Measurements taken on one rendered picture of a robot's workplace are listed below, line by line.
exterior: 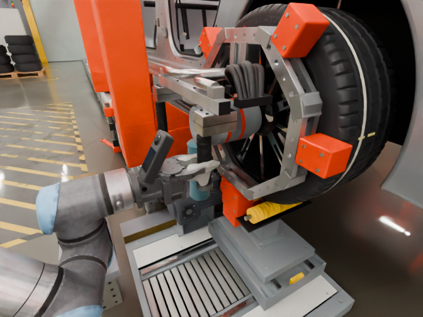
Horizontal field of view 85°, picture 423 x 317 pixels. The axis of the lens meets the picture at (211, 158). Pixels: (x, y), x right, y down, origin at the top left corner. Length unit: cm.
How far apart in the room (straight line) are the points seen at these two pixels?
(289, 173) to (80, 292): 51
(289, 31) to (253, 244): 90
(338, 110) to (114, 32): 83
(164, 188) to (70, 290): 23
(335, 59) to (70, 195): 62
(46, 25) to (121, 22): 1255
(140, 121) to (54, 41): 1254
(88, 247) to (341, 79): 65
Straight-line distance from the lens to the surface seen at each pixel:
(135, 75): 108
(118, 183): 49
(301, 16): 59
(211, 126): 51
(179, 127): 121
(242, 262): 121
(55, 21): 1360
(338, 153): 57
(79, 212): 50
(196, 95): 58
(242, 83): 53
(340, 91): 62
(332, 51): 64
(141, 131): 113
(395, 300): 154
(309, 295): 127
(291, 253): 119
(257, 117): 77
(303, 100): 57
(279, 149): 81
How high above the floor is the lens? 110
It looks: 28 degrees down
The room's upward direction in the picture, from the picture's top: straight up
